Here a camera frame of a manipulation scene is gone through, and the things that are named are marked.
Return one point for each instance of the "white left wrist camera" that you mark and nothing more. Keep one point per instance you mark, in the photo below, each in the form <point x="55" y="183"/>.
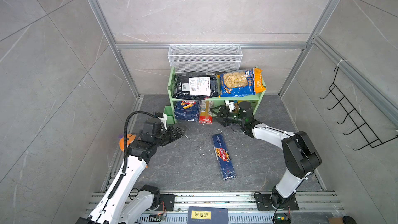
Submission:
<point x="163" y="118"/>

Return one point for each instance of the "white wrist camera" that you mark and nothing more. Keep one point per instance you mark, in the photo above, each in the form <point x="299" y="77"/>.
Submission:
<point x="230" y="105"/>
<point x="163" y="118"/>

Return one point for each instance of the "blue Barilla pasta box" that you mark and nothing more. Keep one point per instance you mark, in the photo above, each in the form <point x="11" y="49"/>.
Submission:
<point x="187" y="110"/>

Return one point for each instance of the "white wire mesh basket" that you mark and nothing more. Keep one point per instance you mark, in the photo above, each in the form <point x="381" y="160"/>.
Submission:
<point x="205" y="58"/>

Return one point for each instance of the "metal base rail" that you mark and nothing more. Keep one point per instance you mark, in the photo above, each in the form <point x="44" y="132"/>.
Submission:
<point x="243" y="207"/>

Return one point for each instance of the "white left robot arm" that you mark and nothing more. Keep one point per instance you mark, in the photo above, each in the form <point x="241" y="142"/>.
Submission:
<point x="124" y="186"/>

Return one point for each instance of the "blue spaghetti packet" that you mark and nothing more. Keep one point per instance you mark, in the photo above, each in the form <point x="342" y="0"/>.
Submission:
<point x="223" y="157"/>

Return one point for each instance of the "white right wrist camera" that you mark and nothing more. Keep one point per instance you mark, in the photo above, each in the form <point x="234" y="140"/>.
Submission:
<point x="230" y="105"/>

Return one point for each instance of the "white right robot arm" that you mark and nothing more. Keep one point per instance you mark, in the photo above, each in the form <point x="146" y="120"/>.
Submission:
<point x="300" y="155"/>

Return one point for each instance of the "red spaghetti packet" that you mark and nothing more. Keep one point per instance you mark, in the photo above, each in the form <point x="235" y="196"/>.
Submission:
<point x="205" y="113"/>

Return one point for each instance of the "black pasta bag white label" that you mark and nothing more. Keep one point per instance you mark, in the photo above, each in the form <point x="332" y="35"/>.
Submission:
<point x="195" y="86"/>

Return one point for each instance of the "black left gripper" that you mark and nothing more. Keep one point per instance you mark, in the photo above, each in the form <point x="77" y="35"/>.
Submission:
<point x="172" y="135"/>

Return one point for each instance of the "blue book yellow label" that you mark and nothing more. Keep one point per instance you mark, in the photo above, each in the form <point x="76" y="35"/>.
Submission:
<point x="207" y="215"/>

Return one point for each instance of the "black wire hook rack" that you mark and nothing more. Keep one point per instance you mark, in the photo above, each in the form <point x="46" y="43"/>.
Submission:
<point x="353" y="114"/>

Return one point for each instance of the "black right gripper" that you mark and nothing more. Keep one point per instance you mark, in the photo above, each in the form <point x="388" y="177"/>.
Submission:
<point x="225" y="122"/>

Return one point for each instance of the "green wooden shelf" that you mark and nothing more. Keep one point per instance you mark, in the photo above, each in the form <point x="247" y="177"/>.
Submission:
<point x="169" y="110"/>

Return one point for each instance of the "blue orange shell pasta bag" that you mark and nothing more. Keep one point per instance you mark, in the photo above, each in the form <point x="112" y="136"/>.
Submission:
<point x="241" y="83"/>

